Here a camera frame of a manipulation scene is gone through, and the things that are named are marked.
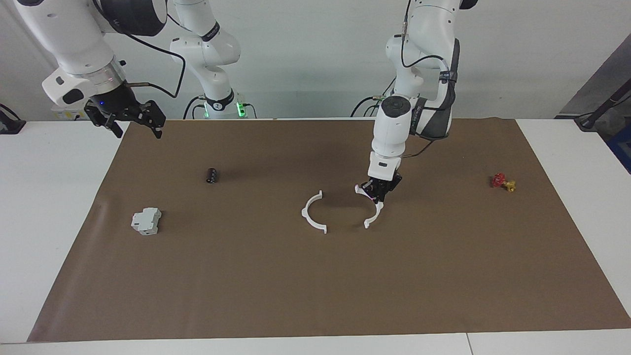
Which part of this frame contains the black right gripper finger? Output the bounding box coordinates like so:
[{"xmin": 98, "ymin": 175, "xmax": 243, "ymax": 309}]
[
  {"xmin": 140, "ymin": 100, "xmax": 166, "ymax": 139},
  {"xmin": 101, "ymin": 118, "xmax": 124, "ymax": 139}
]

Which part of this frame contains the white half pipe clamp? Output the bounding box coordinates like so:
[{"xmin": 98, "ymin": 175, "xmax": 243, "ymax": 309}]
[
  {"xmin": 355, "ymin": 185, "xmax": 385, "ymax": 230},
  {"xmin": 301, "ymin": 190, "xmax": 328, "ymax": 234}
]

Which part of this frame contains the white power strip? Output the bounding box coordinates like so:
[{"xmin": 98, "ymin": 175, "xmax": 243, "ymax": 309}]
[{"xmin": 52, "ymin": 109, "xmax": 90, "ymax": 122}]

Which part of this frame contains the white circuit breaker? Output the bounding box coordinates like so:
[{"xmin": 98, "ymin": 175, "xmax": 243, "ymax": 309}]
[{"xmin": 131, "ymin": 208, "xmax": 162, "ymax": 236}]

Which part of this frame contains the black stand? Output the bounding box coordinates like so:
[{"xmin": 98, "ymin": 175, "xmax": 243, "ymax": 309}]
[
  {"xmin": 574, "ymin": 79, "xmax": 631, "ymax": 132},
  {"xmin": 0, "ymin": 104, "xmax": 26, "ymax": 135}
]

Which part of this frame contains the brown table mat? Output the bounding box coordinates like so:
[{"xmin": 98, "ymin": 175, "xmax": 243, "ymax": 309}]
[{"xmin": 27, "ymin": 117, "xmax": 631, "ymax": 343}]

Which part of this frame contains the grey panel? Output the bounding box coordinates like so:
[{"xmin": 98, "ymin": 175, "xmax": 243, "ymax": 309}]
[{"xmin": 556, "ymin": 35, "xmax": 631, "ymax": 120}]

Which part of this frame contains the blue box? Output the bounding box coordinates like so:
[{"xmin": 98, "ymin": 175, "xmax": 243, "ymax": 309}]
[{"xmin": 607, "ymin": 123, "xmax": 631, "ymax": 174}]

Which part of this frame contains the black base cable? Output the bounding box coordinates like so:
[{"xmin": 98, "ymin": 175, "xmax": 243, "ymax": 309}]
[
  {"xmin": 182, "ymin": 95, "xmax": 206, "ymax": 120},
  {"xmin": 350, "ymin": 79, "xmax": 395, "ymax": 118}
]

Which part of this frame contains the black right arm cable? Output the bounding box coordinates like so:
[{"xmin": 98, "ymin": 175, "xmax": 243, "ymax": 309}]
[{"xmin": 91, "ymin": 0, "xmax": 187, "ymax": 99}]

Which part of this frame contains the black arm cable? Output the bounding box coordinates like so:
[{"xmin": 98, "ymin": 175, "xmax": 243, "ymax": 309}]
[
  {"xmin": 91, "ymin": 0, "xmax": 187, "ymax": 99},
  {"xmin": 400, "ymin": 0, "xmax": 456, "ymax": 158}
]

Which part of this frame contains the red handle brass valve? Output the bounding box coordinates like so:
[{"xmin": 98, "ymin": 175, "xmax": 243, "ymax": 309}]
[{"xmin": 491, "ymin": 173, "xmax": 517, "ymax": 192}]

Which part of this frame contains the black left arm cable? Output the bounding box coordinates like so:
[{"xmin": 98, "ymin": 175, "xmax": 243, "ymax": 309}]
[{"xmin": 400, "ymin": 0, "xmax": 456, "ymax": 158}]

